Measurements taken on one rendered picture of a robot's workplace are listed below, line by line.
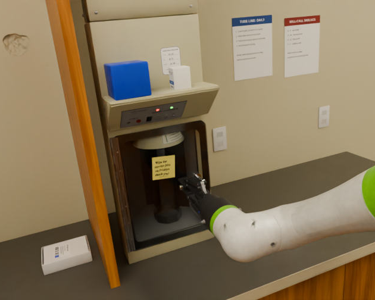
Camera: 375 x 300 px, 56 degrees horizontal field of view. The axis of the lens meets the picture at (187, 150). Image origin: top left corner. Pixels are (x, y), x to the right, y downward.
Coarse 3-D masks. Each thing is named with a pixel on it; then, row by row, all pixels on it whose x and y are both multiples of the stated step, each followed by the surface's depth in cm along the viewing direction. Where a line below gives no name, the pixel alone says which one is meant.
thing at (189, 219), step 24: (120, 144) 106; (144, 144) 109; (168, 144) 112; (192, 144) 115; (144, 168) 111; (192, 168) 118; (144, 192) 113; (168, 192) 117; (144, 216) 116; (168, 216) 119; (192, 216) 123; (144, 240) 118; (168, 240) 122
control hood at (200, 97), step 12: (192, 84) 109; (204, 84) 107; (108, 96) 100; (144, 96) 95; (156, 96) 96; (168, 96) 97; (180, 96) 99; (192, 96) 101; (204, 96) 103; (108, 108) 94; (120, 108) 94; (132, 108) 96; (192, 108) 107; (204, 108) 109; (108, 120) 98; (120, 120) 99; (168, 120) 108
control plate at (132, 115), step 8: (168, 104) 100; (176, 104) 102; (184, 104) 103; (128, 112) 97; (136, 112) 98; (144, 112) 100; (152, 112) 101; (160, 112) 103; (168, 112) 104; (176, 112) 106; (128, 120) 100; (144, 120) 103; (152, 120) 105; (160, 120) 106; (120, 128) 103
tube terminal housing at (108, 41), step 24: (96, 24) 96; (120, 24) 98; (144, 24) 101; (168, 24) 103; (192, 24) 106; (96, 48) 97; (120, 48) 100; (144, 48) 102; (192, 48) 108; (96, 72) 101; (192, 72) 110; (96, 96) 111; (192, 120) 114; (120, 216) 116; (192, 240) 127
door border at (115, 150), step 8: (112, 144) 105; (112, 152) 106; (120, 160) 107; (120, 168) 108; (120, 176) 109; (120, 184) 110; (120, 192) 110; (120, 200) 111; (128, 208) 113; (128, 216) 113; (128, 224) 114; (128, 232) 115; (128, 240) 116
